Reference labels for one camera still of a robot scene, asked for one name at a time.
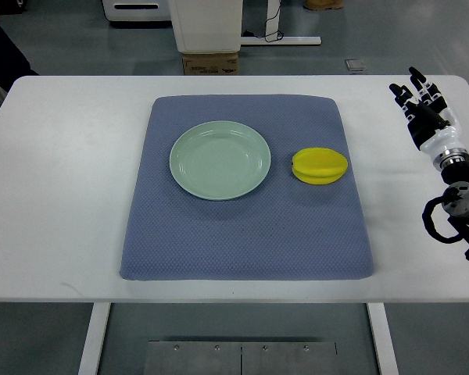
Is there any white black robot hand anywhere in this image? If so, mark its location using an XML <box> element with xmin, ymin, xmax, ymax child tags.
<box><xmin>389</xmin><ymin>66</ymin><xmax>469</xmax><ymax>171</ymax></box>

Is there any yellow starfruit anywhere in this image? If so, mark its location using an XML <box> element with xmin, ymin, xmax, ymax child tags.
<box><xmin>292</xmin><ymin>148</ymin><xmax>349</xmax><ymax>185</ymax></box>

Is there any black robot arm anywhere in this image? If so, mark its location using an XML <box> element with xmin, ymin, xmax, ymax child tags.
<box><xmin>422</xmin><ymin>155</ymin><xmax>469</xmax><ymax>262</ymax></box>

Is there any grey floor socket plate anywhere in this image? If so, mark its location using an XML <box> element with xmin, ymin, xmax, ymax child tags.
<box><xmin>344</xmin><ymin>59</ymin><xmax>367</xmax><ymax>72</ymax></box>

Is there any light green plate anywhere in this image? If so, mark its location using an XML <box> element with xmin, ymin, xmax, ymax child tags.
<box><xmin>169</xmin><ymin>120</ymin><xmax>271</xmax><ymax>201</ymax></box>

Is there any tan shoe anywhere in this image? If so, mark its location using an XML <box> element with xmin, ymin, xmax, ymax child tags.
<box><xmin>303</xmin><ymin>0</ymin><xmax>344</xmax><ymax>11</ymax></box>

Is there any white desk leg base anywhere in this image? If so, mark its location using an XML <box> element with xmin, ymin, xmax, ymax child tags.
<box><xmin>241</xmin><ymin>0</ymin><xmax>322</xmax><ymax>46</ymax></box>

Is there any blue textured mat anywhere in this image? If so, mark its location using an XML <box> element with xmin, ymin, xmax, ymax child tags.
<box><xmin>120</xmin><ymin>95</ymin><xmax>374</xmax><ymax>280</ymax></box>

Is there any right white table leg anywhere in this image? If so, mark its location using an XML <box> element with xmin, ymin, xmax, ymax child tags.
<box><xmin>367</xmin><ymin>303</ymin><xmax>399</xmax><ymax>375</ymax></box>

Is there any white table leg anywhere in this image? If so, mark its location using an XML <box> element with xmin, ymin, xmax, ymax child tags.
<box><xmin>367</xmin><ymin>303</ymin><xmax>399</xmax><ymax>375</ymax></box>
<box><xmin>78</xmin><ymin>302</ymin><xmax>111</xmax><ymax>375</ymax></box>

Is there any cardboard box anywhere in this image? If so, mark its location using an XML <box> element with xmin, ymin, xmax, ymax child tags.
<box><xmin>182</xmin><ymin>52</ymin><xmax>238</xmax><ymax>76</ymax></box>

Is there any white bin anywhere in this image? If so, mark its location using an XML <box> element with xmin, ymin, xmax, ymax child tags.
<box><xmin>167</xmin><ymin>0</ymin><xmax>243</xmax><ymax>54</ymax></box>

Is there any white appliance with slot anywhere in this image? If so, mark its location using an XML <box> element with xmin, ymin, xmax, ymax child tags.
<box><xmin>101</xmin><ymin>0</ymin><xmax>171</xmax><ymax>26</ymax></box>

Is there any left white table leg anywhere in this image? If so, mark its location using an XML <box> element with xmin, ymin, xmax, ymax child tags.
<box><xmin>78</xmin><ymin>302</ymin><xmax>111</xmax><ymax>375</ymax></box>

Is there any person in dark clothes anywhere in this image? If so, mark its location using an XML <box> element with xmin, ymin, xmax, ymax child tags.
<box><xmin>0</xmin><ymin>0</ymin><xmax>40</xmax><ymax>134</ymax></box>

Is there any black cable on floor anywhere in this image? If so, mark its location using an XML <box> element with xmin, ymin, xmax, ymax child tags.
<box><xmin>242</xmin><ymin>0</ymin><xmax>285</xmax><ymax>43</ymax></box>

